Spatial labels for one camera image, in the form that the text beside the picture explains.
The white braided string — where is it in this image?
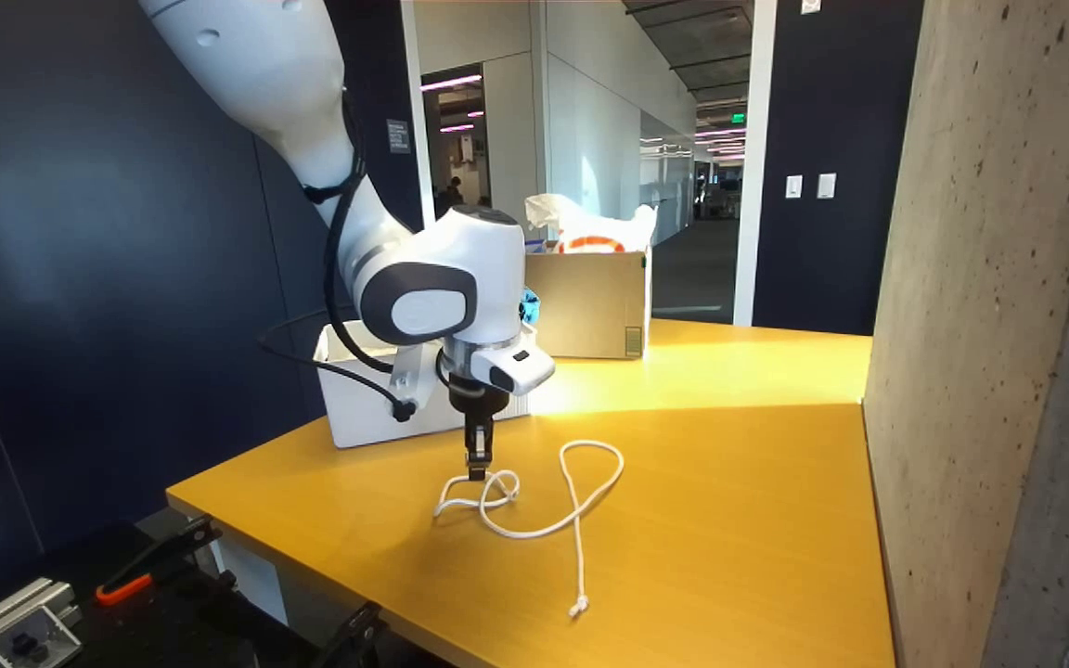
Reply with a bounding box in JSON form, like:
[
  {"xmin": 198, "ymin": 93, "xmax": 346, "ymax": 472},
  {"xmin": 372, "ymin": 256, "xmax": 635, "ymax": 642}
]
[{"xmin": 430, "ymin": 438, "xmax": 626, "ymax": 625}]

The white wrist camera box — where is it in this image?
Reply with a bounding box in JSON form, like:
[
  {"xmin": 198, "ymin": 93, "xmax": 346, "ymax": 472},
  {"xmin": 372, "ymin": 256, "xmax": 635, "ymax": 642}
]
[{"xmin": 469, "ymin": 334, "xmax": 562, "ymax": 401}]

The orange handled clamp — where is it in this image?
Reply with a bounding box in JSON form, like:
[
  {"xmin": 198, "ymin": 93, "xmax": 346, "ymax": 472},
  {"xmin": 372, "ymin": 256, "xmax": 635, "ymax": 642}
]
[{"xmin": 90, "ymin": 516, "xmax": 228, "ymax": 611}]

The aluminium profile rail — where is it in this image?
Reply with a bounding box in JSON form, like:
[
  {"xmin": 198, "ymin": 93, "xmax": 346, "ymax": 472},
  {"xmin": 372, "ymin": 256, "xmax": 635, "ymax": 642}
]
[{"xmin": 0, "ymin": 571, "xmax": 85, "ymax": 668}]

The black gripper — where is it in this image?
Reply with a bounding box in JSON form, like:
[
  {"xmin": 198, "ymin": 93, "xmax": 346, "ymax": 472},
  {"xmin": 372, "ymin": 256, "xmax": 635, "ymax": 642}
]
[{"xmin": 441, "ymin": 370, "xmax": 505, "ymax": 482}]

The brown cardboard box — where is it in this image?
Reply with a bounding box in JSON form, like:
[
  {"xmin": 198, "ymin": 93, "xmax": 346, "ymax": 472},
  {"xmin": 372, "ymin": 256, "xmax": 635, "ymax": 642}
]
[{"xmin": 520, "ymin": 244, "xmax": 656, "ymax": 364}]

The white plastic bag orange print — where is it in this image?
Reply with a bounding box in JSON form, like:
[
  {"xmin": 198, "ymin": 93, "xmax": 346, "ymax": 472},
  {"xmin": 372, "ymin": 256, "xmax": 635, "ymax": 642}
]
[{"xmin": 520, "ymin": 190, "xmax": 661, "ymax": 256}]

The white plastic storage bin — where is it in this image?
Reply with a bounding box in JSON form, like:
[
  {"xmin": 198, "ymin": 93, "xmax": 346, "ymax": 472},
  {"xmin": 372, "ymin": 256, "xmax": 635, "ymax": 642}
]
[{"xmin": 307, "ymin": 313, "xmax": 540, "ymax": 453}]

